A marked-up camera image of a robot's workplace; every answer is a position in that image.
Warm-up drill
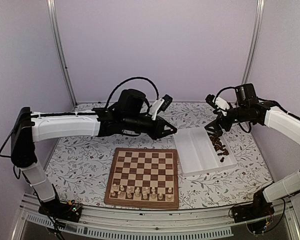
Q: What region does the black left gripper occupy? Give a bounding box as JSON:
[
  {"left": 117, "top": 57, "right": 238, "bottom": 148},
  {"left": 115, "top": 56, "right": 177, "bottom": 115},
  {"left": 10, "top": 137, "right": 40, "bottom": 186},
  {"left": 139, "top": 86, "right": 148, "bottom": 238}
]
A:
[{"left": 124, "top": 114, "right": 178, "bottom": 141}]

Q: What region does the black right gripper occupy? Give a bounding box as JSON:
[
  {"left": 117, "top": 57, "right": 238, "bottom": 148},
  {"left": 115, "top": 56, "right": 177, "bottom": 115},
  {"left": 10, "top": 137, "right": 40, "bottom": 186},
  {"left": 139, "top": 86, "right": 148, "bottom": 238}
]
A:
[{"left": 205, "top": 105, "right": 249, "bottom": 136}]

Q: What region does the white plastic divided tray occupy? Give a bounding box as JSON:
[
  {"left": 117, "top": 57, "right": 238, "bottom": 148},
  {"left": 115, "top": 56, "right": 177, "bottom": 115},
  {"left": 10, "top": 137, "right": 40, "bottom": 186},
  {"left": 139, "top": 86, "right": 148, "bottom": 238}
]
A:
[{"left": 173, "top": 127, "right": 237, "bottom": 177}]

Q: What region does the wooden chess board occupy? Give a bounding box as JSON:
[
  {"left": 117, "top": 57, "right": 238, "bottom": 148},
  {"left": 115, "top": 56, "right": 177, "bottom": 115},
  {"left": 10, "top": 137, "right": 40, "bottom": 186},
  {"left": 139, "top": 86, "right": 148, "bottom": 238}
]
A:
[{"left": 104, "top": 148, "right": 179, "bottom": 210}]

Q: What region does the light chess king piece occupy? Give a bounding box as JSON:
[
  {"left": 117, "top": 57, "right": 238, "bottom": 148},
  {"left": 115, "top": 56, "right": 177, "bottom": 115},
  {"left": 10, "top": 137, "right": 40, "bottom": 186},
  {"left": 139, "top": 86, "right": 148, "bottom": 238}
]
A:
[{"left": 134, "top": 192, "right": 141, "bottom": 200}]

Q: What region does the light chess piece bishop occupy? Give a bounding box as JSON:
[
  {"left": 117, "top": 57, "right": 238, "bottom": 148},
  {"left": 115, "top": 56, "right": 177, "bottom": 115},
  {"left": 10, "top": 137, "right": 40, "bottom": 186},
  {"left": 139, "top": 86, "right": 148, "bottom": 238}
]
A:
[{"left": 150, "top": 192, "right": 157, "bottom": 200}]

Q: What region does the light chess queen piece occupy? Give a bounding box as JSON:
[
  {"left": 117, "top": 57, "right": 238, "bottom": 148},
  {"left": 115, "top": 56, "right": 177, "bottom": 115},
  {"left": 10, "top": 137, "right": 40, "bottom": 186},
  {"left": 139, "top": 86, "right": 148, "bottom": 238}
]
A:
[{"left": 142, "top": 191, "right": 148, "bottom": 200}]

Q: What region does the light chess piece rook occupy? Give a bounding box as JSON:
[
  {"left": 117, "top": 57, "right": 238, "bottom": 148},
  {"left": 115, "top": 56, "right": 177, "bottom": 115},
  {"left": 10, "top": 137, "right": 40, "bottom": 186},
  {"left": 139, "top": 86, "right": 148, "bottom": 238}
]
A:
[{"left": 126, "top": 191, "right": 132, "bottom": 199}]

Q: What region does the light chess knight piece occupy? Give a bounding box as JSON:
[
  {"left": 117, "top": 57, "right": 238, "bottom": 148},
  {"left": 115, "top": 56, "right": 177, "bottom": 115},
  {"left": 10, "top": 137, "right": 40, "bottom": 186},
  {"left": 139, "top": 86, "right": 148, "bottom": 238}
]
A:
[{"left": 117, "top": 190, "right": 123, "bottom": 198}]

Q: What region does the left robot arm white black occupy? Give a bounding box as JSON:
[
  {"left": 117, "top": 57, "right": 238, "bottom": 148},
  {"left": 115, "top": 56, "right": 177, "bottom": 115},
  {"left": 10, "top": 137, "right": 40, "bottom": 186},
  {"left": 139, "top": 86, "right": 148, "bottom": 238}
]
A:
[{"left": 7, "top": 89, "right": 177, "bottom": 217}]

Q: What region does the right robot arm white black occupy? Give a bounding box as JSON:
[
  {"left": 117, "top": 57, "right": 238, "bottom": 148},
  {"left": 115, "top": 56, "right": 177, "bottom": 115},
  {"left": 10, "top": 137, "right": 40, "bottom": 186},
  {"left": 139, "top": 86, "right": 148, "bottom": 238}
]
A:
[{"left": 205, "top": 83, "right": 300, "bottom": 218}]

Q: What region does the pile of dark chess pieces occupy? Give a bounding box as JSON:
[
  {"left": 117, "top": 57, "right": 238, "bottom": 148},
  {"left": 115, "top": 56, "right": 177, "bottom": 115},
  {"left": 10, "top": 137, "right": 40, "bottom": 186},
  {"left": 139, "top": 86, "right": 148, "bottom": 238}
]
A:
[{"left": 207, "top": 132, "right": 229, "bottom": 163}]

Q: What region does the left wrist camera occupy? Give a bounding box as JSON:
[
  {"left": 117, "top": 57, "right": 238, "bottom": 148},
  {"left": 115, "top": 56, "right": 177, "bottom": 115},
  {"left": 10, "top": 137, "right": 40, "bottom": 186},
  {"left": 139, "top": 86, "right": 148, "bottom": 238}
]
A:
[{"left": 148, "top": 94, "right": 173, "bottom": 121}]

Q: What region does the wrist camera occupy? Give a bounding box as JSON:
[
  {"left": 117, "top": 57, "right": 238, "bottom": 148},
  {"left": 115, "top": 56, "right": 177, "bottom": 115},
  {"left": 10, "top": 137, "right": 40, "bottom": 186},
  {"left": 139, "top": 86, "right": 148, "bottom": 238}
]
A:
[
  {"left": 205, "top": 94, "right": 231, "bottom": 116},
  {"left": 148, "top": 94, "right": 173, "bottom": 121}
]

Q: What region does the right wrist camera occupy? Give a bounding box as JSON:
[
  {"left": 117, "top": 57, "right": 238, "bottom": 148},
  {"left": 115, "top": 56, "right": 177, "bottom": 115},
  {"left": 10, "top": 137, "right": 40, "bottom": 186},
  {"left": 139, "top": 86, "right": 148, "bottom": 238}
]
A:
[{"left": 205, "top": 94, "right": 231, "bottom": 116}]

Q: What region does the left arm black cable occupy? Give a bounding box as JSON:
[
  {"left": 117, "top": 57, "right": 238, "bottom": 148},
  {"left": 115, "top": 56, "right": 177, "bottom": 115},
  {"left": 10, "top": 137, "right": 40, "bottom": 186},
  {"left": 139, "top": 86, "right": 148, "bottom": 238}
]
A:
[{"left": 106, "top": 76, "right": 161, "bottom": 111}]

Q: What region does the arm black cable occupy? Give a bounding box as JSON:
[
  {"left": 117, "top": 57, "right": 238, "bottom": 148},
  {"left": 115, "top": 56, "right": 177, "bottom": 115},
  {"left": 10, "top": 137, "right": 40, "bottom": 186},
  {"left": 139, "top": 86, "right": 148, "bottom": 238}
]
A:
[
  {"left": 106, "top": 76, "right": 161, "bottom": 111},
  {"left": 214, "top": 86, "right": 252, "bottom": 133}
]

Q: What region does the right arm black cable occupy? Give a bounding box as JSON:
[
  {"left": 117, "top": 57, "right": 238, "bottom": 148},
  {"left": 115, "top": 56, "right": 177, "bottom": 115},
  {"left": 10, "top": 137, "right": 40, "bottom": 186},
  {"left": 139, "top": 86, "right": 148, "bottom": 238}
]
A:
[{"left": 214, "top": 86, "right": 252, "bottom": 133}]

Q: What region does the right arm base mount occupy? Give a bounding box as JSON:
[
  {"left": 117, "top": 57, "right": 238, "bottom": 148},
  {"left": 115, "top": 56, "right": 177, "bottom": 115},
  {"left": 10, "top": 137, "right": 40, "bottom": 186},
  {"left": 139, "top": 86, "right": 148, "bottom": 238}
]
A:
[{"left": 228, "top": 203, "right": 275, "bottom": 235}]

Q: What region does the right aluminium frame post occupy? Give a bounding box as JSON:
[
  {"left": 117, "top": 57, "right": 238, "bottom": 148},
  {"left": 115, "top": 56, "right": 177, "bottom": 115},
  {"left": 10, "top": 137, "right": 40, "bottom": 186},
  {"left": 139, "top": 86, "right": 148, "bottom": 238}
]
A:
[{"left": 241, "top": 0, "right": 265, "bottom": 85}]

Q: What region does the aluminium frame post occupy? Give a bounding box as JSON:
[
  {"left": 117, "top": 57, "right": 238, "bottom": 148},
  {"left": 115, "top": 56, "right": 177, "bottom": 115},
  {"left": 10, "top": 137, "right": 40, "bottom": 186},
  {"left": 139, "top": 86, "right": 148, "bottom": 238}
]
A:
[
  {"left": 46, "top": 0, "right": 77, "bottom": 106},
  {"left": 241, "top": 0, "right": 265, "bottom": 85}
]

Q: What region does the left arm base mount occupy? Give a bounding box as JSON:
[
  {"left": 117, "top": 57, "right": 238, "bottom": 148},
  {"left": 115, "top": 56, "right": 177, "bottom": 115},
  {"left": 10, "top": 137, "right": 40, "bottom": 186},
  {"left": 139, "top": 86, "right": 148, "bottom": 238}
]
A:
[{"left": 37, "top": 196, "right": 83, "bottom": 223}]

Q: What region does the front aluminium rail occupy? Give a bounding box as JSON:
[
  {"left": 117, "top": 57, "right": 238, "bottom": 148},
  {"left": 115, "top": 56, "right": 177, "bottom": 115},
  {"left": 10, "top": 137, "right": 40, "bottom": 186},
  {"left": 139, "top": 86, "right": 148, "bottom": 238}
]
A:
[{"left": 12, "top": 191, "right": 300, "bottom": 240}]

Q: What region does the left aluminium frame post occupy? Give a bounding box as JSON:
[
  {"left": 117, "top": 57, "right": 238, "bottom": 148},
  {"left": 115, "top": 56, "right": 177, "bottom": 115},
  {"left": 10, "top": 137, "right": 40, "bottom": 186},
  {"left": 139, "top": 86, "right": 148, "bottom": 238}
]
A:
[{"left": 46, "top": 0, "right": 77, "bottom": 106}]

